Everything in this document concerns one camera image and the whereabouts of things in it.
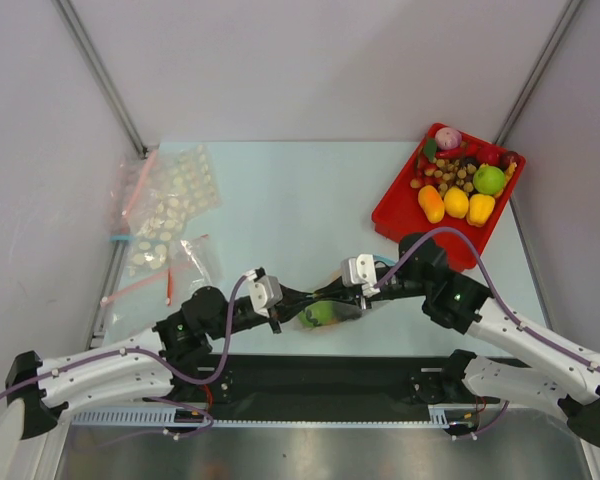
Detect clear blue-zipper bag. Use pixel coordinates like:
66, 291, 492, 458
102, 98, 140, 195
293, 254, 395, 331

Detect green toy watermelon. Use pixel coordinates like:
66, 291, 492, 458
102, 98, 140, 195
298, 301, 337, 329

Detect dark purple toy plum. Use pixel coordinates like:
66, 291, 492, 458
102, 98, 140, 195
331, 302, 363, 323

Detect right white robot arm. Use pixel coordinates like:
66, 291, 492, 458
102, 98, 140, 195
316, 233, 600, 448

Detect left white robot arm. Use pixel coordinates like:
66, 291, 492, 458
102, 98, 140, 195
6, 281, 322, 439

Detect dotted zip bag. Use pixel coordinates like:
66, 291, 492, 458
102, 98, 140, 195
121, 144, 220, 277

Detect pink zipper bag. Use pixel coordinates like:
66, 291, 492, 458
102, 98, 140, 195
107, 150, 158, 237

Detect orange yellow toy mango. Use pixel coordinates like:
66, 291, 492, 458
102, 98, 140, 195
417, 185, 445, 224

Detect yellow toy lemon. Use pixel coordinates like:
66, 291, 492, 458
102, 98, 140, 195
443, 187, 469, 219

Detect yellow toy bell pepper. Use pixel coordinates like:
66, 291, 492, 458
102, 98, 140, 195
466, 194, 495, 227

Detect red plastic tray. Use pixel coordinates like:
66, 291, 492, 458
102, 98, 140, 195
371, 123, 526, 271

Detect red toy strawberries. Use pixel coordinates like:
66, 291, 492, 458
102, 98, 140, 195
414, 153, 437, 182

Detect brown toy nut cluster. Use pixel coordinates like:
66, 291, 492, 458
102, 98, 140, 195
432, 157, 480, 196

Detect green toy apple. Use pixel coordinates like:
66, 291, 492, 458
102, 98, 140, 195
473, 165, 506, 195

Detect red toy chili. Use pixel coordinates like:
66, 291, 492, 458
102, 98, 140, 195
435, 147, 466, 160

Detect pink toy onion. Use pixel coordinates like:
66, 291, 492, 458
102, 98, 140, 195
434, 127, 462, 151

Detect dark red toy cherry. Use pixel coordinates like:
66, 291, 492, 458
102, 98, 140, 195
499, 151, 520, 171

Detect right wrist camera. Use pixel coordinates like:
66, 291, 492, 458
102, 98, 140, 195
340, 254, 380, 297

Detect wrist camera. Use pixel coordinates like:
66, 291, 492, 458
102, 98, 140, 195
340, 254, 380, 297
242, 268, 283, 319

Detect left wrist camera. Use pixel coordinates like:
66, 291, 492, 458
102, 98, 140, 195
242, 268, 283, 319

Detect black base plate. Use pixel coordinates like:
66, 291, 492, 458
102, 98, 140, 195
166, 355, 498, 424

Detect white cable duct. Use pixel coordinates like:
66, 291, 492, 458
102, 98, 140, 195
72, 405, 481, 429

